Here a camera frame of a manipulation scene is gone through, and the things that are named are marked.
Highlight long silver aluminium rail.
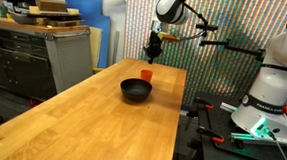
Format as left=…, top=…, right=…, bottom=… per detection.
left=229, top=131, right=287, bottom=147

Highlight orange plastic cup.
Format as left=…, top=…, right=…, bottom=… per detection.
left=139, top=69, right=154, bottom=84

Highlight orange-handled black clamp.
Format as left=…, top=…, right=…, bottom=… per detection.
left=193, top=97, right=215, bottom=110
left=196, top=126, right=226, bottom=145

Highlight beige leaning board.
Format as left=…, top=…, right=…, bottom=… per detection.
left=86, top=26, right=104, bottom=68

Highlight brown wooden box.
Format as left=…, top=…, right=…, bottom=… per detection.
left=36, top=0, right=68, bottom=13

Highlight blue wall board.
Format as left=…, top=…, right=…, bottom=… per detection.
left=60, top=0, right=112, bottom=69

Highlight small green object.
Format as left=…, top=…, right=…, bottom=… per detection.
left=0, top=4, right=9, bottom=19

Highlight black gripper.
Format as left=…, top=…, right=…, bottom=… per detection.
left=142, top=30, right=165, bottom=66

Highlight grey cabinet with perforated panel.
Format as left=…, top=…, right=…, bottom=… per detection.
left=0, top=16, right=97, bottom=105

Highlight multicolour patterned backdrop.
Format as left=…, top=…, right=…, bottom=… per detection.
left=120, top=0, right=287, bottom=112

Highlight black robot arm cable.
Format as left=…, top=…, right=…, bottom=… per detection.
left=172, top=0, right=212, bottom=43

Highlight black bowl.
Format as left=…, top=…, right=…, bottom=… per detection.
left=119, top=77, right=154, bottom=104

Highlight black camera bar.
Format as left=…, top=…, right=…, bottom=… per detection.
left=196, top=23, right=219, bottom=31

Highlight short silver aluminium rail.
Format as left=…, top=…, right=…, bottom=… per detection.
left=220, top=102, right=240, bottom=114

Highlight grey metal pole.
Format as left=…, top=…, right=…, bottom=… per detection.
left=111, top=30, right=120, bottom=66

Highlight perforated metal breadboard plate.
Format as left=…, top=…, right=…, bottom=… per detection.
left=192, top=91, right=287, bottom=160

